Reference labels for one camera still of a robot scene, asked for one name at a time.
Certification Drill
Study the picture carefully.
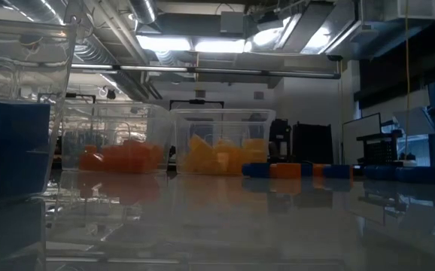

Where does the white angled panel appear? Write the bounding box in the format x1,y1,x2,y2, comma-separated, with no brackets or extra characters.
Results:
392,107,435,136

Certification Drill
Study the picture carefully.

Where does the black cabinet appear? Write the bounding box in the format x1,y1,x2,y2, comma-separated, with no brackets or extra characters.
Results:
291,122,334,165

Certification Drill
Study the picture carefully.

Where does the ceiling light panel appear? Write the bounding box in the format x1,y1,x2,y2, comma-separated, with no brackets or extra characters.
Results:
193,38,247,53
136,34,192,53

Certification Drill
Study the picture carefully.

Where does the fluorescent light strip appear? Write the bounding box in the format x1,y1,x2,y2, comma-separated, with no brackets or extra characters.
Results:
70,63,114,71
119,65,188,72

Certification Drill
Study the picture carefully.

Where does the black equipment stand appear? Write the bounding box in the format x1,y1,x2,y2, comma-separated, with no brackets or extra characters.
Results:
356,129,405,165

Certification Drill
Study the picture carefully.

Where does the white board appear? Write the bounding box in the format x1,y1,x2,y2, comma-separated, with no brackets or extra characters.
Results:
342,111,383,165

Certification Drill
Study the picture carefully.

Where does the grey ceiling box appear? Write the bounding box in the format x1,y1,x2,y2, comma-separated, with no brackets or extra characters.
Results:
219,10,245,34

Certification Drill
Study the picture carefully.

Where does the round silver ventilation duct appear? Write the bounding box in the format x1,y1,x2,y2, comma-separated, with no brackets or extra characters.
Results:
129,0,157,24

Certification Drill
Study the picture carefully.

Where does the black tall rack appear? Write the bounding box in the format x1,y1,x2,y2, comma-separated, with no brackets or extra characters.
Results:
269,118,292,163

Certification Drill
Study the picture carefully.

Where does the hanging yellow cable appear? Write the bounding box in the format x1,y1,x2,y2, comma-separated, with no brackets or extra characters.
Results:
403,0,410,157

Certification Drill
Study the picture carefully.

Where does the large silver ventilation duct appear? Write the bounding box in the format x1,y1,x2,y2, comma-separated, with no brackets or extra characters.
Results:
72,33,119,65

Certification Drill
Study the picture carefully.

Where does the angled silver ceiling duct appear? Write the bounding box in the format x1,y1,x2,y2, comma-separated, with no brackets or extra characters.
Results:
245,0,361,57

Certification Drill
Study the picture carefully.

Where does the black station frame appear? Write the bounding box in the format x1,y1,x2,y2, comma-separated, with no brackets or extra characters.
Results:
38,92,97,106
169,98,225,113

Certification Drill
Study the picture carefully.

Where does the long grey ceiling pipe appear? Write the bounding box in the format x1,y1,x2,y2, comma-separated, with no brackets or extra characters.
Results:
193,67,342,80

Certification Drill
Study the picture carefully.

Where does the yellow toy block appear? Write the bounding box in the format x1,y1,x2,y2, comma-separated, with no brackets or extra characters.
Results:
217,139,243,175
242,138,269,163
181,134,218,175

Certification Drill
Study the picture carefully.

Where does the white ceiling box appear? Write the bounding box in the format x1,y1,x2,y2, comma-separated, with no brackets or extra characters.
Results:
385,0,435,20

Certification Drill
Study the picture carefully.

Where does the clear plastic bin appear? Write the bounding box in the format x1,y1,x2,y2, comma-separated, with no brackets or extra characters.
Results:
170,108,278,176
0,17,78,212
61,103,174,174

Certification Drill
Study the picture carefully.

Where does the small orange toy block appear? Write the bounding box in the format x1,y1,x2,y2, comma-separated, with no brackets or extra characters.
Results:
78,145,104,172

